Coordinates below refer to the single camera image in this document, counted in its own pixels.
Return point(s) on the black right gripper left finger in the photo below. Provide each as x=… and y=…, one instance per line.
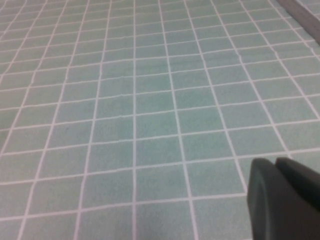
x=275, y=212

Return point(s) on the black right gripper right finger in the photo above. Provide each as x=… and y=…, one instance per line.
x=302, y=178

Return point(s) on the green white checkered tablecloth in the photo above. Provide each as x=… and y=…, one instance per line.
x=137, y=100

